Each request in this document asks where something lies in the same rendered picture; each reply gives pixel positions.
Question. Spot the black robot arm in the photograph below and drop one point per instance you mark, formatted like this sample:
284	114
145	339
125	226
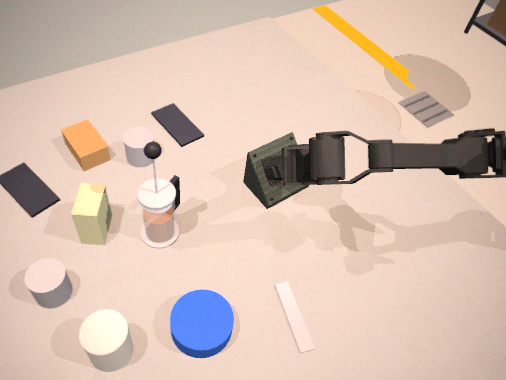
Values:
322	161

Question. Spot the glass coffee press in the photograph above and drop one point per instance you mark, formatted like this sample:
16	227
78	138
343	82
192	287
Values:
158	200

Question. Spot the pale pink flat bar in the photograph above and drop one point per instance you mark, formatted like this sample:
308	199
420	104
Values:
294	317

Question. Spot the grey cylinder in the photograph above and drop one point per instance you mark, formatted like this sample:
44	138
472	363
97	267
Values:
106	339
49	283
134	141

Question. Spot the blue cylinder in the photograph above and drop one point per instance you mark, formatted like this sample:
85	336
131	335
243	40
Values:
201	323

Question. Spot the orange rectangular block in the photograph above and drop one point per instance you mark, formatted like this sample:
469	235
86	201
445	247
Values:
86	144

